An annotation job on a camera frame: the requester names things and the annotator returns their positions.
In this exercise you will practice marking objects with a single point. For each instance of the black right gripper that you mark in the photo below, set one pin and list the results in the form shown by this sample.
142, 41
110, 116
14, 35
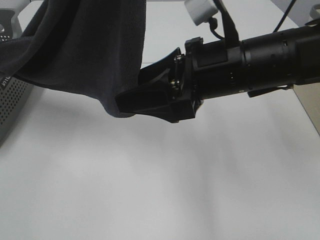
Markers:
204, 71

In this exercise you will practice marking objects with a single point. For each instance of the dark navy towel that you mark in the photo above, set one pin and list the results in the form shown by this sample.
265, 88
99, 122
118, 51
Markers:
87, 47

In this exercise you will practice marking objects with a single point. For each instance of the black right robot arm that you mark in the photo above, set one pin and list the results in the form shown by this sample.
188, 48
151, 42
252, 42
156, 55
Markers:
278, 61

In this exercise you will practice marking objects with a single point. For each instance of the grey perforated plastic basket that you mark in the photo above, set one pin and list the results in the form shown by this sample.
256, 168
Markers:
14, 92

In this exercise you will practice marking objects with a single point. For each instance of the beige bin with grey rim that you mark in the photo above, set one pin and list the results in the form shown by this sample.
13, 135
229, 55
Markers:
309, 97

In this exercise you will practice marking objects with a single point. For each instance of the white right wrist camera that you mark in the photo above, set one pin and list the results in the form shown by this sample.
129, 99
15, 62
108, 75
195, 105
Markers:
200, 11

